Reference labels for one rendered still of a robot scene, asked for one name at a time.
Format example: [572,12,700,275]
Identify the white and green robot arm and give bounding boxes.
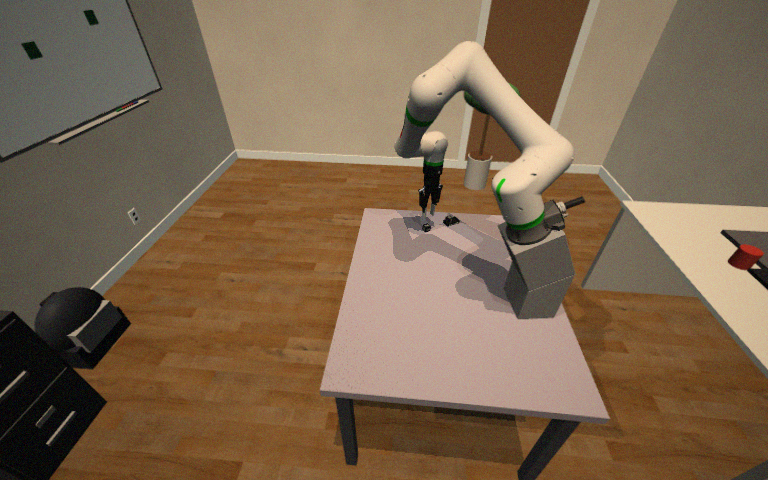
[395,41,585,245]

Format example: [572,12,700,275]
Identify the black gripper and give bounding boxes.
[418,174,443,219]

